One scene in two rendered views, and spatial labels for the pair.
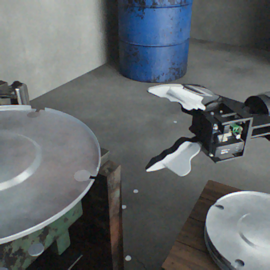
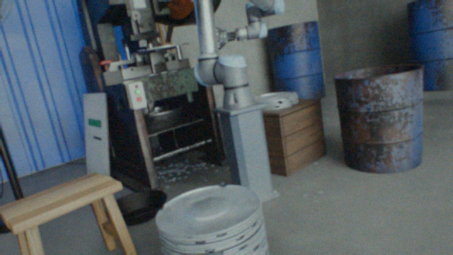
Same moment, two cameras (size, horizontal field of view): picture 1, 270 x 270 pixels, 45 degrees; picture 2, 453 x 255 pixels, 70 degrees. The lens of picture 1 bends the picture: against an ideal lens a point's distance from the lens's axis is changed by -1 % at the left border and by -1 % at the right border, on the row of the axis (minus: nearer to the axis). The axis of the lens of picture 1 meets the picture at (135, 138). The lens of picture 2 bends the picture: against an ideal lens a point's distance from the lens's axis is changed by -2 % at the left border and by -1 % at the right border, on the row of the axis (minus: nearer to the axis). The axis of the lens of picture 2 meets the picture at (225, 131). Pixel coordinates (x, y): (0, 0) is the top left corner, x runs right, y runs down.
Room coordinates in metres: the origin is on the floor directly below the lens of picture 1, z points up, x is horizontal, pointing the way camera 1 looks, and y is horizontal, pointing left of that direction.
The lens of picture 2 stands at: (-1.32, -0.79, 0.69)
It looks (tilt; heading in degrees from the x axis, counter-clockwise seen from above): 13 degrees down; 23
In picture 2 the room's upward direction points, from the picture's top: 10 degrees counter-clockwise
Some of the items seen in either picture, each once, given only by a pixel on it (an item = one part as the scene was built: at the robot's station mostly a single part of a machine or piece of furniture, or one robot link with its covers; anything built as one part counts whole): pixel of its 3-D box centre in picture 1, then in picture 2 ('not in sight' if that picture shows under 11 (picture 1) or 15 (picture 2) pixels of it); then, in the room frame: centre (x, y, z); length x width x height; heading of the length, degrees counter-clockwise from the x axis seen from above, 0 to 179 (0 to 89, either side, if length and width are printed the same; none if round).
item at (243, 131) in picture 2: not in sight; (246, 152); (0.10, -0.28, 0.23); 0.19 x 0.19 x 0.45; 46
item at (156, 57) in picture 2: not in sight; (158, 61); (0.40, 0.28, 0.72); 0.25 x 0.14 x 0.14; 58
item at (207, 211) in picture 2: not in sight; (208, 207); (-0.57, -0.38, 0.29); 0.29 x 0.29 x 0.01
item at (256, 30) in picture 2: not in sight; (255, 30); (0.51, -0.30, 0.78); 0.11 x 0.08 x 0.09; 110
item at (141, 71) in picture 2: not in sight; (147, 69); (0.50, 0.43, 0.67); 0.45 x 0.30 x 0.06; 148
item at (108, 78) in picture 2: not in sight; (114, 87); (0.11, 0.40, 0.62); 0.10 x 0.06 x 0.20; 148
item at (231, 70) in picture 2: not in sight; (232, 69); (0.10, -0.28, 0.62); 0.13 x 0.12 x 0.14; 69
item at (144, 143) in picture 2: not in sight; (108, 113); (0.34, 0.69, 0.45); 0.92 x 0.12 x 0.90; 58
